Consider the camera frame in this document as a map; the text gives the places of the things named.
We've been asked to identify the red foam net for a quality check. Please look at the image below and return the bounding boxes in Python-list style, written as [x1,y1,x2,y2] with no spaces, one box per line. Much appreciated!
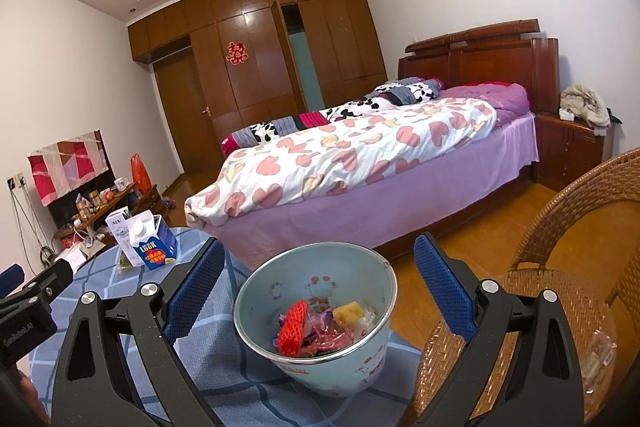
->
[278,300,310,357]

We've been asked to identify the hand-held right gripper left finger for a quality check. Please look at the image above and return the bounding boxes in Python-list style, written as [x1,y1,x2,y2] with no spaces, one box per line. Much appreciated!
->
[52,237,226,427]

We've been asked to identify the wooden television cabinet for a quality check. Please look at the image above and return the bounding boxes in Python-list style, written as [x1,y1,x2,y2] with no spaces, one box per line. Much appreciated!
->
[52,184,173,258]

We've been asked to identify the blue checked tablecloth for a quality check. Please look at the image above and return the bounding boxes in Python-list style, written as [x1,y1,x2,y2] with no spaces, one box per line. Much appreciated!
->
[27,227,421,427]

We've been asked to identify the cow print patchwork blanket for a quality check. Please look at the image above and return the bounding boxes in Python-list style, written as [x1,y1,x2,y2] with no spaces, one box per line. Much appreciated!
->
[220,77,446,158]

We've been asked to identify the cluster of small jars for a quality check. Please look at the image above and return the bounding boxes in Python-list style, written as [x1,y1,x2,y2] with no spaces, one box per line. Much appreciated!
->
[75,189,113,218]

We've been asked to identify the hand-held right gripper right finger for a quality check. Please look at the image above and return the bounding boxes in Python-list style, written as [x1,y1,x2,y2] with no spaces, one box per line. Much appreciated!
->
[413,232,586,427]

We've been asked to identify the frosted glass door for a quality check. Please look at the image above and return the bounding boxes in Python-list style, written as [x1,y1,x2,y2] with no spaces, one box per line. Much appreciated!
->
[292,32,326,110]

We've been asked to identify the wooden wardrobe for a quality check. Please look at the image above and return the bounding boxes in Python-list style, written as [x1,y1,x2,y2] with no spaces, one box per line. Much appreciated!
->
[127,0,388,148]

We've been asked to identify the heart print quilt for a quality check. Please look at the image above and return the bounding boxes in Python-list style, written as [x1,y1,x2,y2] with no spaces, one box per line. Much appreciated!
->
[184,98,498,228]

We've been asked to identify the light blue cartoon bucket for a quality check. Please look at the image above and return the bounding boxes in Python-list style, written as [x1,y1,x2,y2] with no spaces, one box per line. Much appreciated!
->
[233,243,398,398]

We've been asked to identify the pink plastic bag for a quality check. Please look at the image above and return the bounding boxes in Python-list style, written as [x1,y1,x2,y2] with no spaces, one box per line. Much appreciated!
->
[300,312,356,353]

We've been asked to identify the wooden headboard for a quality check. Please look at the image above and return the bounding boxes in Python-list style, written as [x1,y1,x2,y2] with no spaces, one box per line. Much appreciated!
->
[397,19,561,115]

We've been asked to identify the wooden door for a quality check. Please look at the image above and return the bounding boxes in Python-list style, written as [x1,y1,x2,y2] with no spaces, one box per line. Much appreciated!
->
[152,49,213,175]

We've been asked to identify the white box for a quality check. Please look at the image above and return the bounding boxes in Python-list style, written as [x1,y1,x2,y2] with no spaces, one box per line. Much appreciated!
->
[59,249,86,270]

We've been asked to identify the brown wicker chair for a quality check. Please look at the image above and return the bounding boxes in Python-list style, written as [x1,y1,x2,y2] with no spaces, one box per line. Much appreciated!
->
[412,147,640,427]

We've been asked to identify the blue white capped carton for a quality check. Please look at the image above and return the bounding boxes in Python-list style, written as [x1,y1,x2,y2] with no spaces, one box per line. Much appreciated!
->
[129,210,179,271]

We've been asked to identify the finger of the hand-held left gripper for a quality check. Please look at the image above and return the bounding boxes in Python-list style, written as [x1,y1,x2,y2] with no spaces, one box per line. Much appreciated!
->
[0,264,25,298]
[20,260,73,305]

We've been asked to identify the yellow sponge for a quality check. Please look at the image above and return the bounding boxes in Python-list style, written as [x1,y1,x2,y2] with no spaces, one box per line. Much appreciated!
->
[332,301,365,327]

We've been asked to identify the black television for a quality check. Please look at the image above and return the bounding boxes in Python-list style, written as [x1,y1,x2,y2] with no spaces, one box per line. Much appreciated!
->
[50,167,118,228]

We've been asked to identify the red paper decoration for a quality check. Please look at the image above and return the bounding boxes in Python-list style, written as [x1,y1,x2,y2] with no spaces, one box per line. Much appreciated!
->
[225,41,249,66]

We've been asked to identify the hanging cables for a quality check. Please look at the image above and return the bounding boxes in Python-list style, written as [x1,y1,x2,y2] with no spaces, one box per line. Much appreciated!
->
[10,187,56,268]

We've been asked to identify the bed with purple sheet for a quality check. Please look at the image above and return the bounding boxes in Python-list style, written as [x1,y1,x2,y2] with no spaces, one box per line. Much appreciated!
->
[210,82,541,258]

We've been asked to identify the wooden nightstand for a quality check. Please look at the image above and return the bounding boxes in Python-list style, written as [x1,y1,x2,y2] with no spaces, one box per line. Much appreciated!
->
[534,111,612,192]

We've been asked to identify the clear plastic bag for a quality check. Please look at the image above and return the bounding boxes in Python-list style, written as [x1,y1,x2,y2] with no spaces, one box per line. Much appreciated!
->
[360,303,387,334]

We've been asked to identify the clear plastic wrapper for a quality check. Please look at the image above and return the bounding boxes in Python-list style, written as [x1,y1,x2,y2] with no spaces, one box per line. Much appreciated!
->
[580,329,618,393]

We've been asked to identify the beige cloth pile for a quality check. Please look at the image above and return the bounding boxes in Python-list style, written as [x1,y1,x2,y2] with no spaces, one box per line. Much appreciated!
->
[559,83,612,130]

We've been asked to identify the red patchwork cloth cover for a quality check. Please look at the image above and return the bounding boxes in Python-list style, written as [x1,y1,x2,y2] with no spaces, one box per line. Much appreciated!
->
[26,130,110,206]

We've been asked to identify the orange red shopping bag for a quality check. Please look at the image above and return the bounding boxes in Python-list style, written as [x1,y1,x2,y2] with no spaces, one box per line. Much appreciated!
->
[131,153,152,194]

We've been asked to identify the white purple milk carton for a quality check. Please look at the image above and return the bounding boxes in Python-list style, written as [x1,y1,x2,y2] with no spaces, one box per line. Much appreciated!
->
[105,209,136,267]

